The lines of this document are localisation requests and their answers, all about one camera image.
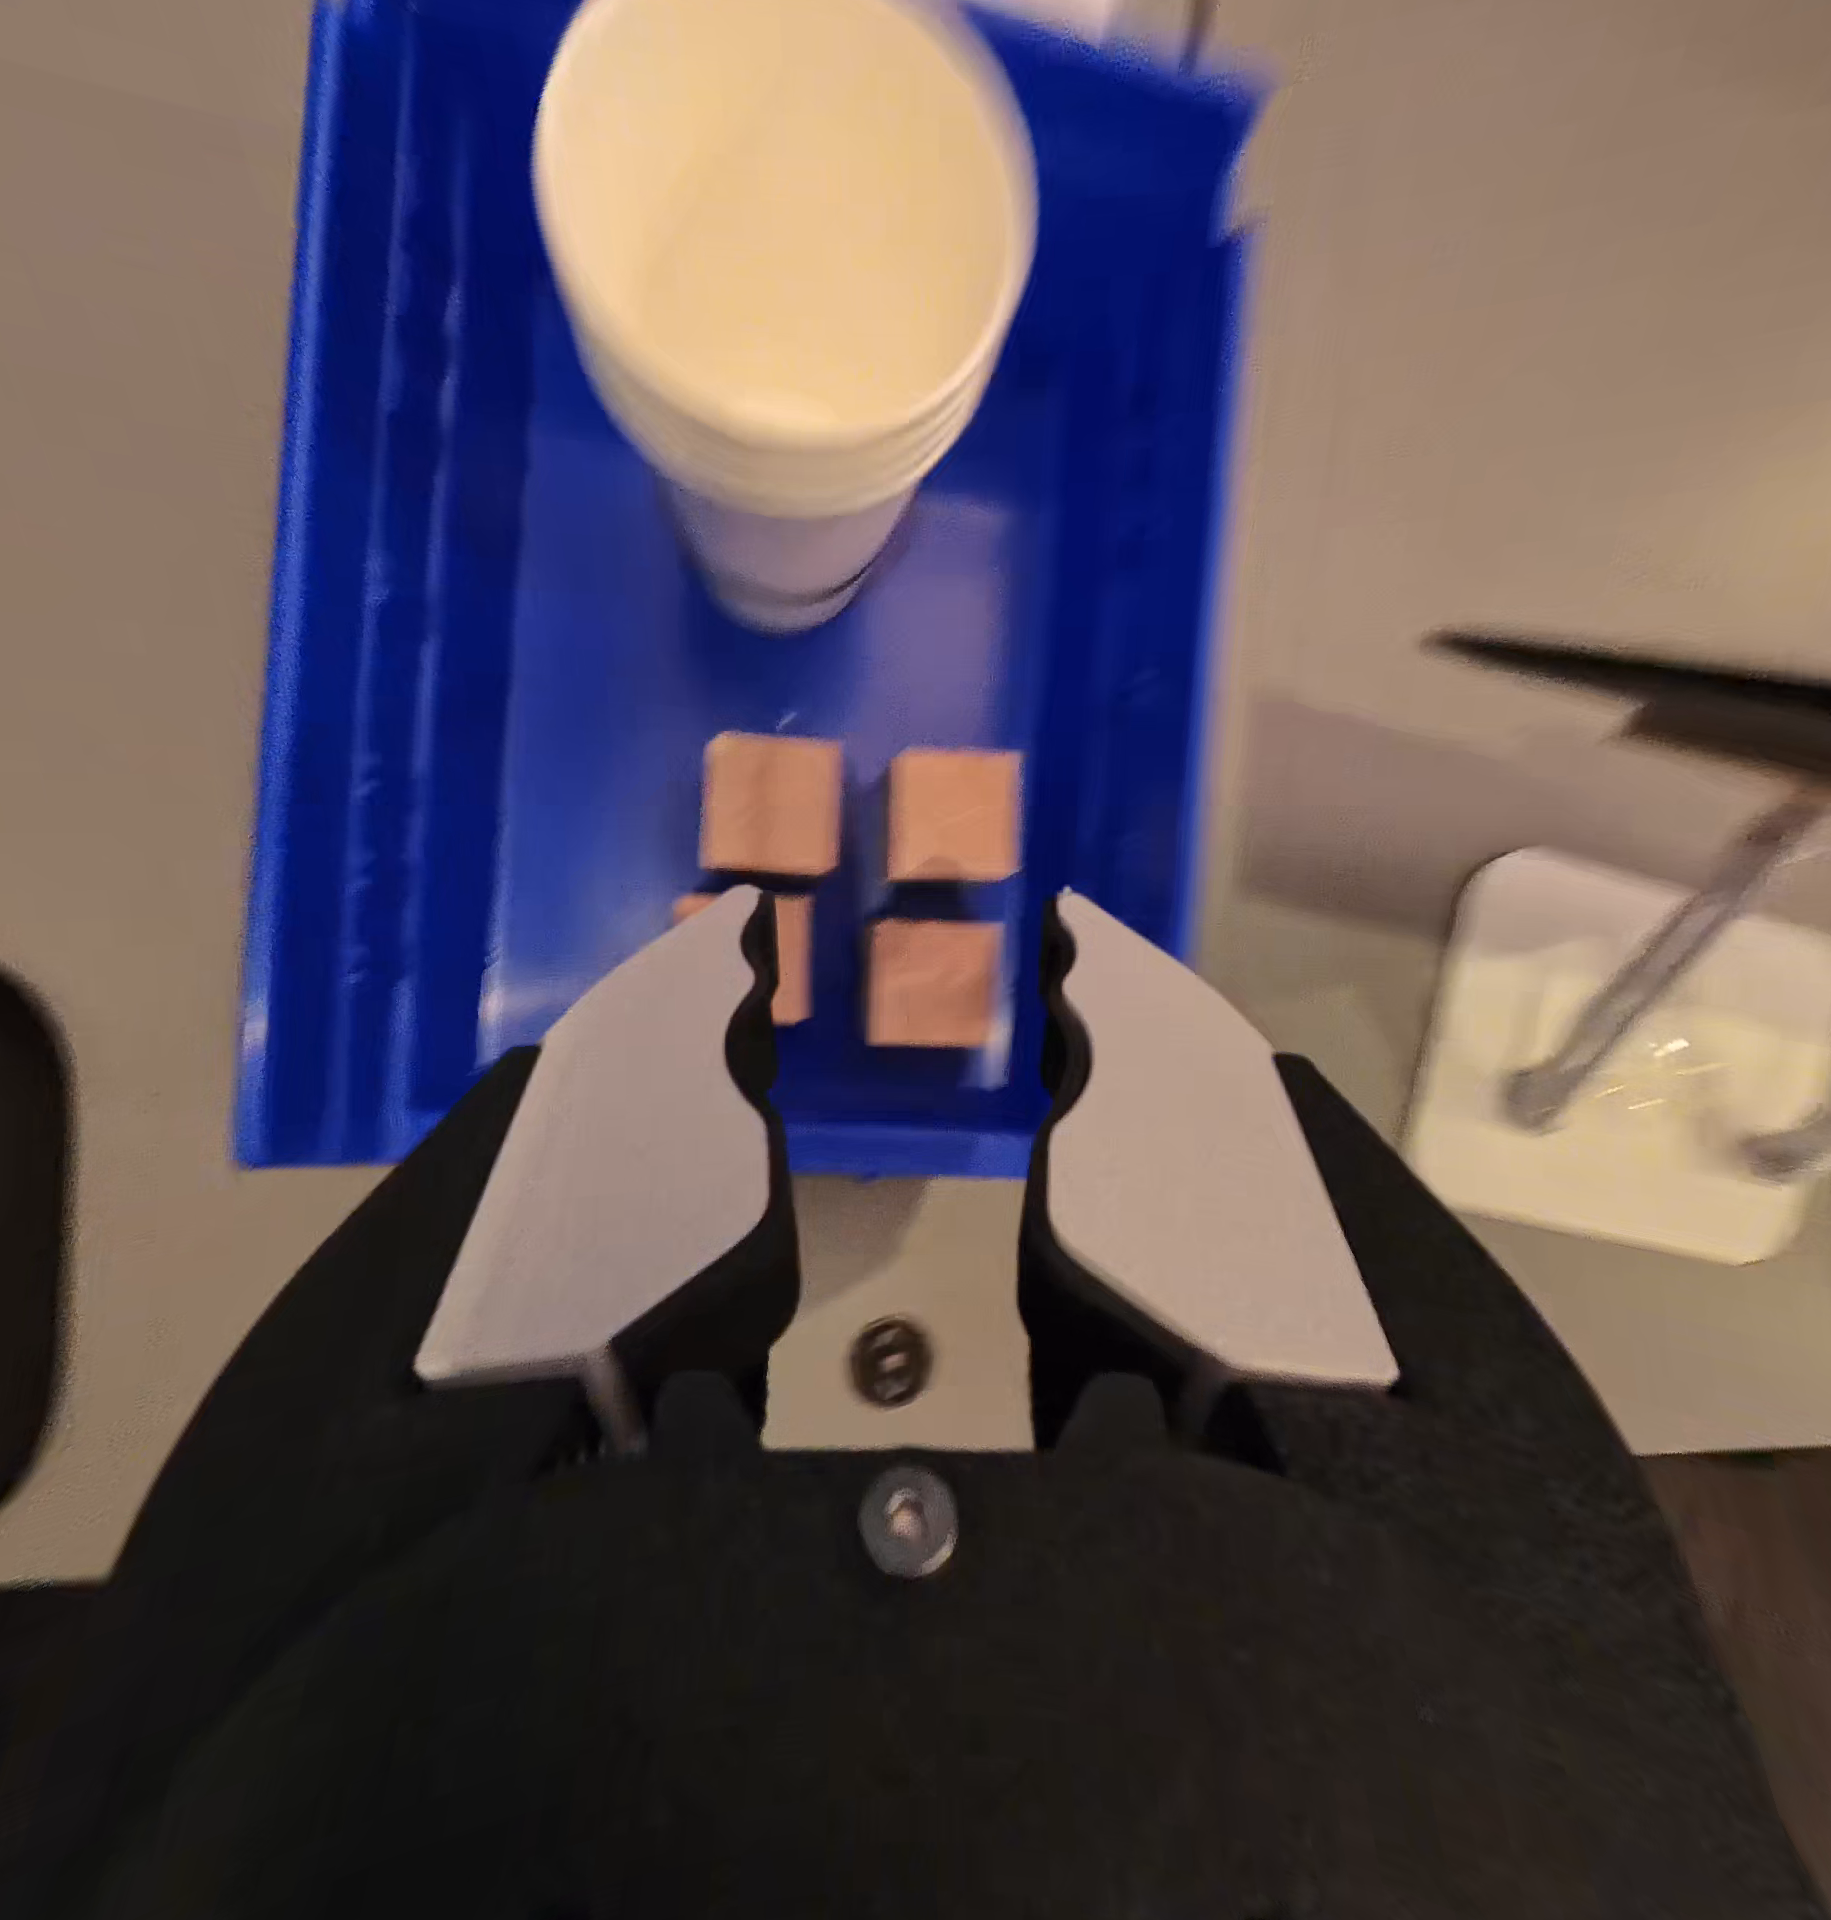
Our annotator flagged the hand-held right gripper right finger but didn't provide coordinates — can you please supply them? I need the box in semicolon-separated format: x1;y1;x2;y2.
1016;888;1404;1426

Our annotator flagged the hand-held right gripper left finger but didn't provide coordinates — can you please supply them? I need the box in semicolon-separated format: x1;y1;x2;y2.
413;886;804;1413

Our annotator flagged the wooden cube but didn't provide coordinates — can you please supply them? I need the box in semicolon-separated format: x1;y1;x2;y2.
886;748;1025;888
699;733;845;874
672;891;816;1026
863;915;1001;1050

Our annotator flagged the blue plastic bin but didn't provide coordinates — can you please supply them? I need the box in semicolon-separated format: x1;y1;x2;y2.
229;0;1263;1179

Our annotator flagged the black padded wrist rest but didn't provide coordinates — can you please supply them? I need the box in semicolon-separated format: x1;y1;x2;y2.
0;951;78;1548

